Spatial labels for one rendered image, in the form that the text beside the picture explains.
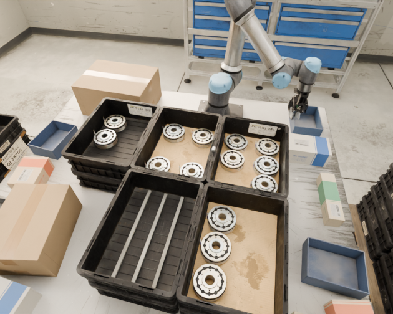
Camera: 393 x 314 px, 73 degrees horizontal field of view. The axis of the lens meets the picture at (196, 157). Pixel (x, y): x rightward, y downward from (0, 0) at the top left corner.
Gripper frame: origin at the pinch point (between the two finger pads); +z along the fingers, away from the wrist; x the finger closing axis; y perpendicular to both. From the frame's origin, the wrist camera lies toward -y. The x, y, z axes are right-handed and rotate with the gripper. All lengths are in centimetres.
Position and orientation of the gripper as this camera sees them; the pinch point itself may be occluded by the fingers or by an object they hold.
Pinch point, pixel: (292, 116)
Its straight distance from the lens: 160.1
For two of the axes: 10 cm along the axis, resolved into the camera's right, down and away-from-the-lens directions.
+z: 0.0, 6.6, 7.5
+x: 9.9, 1.2, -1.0
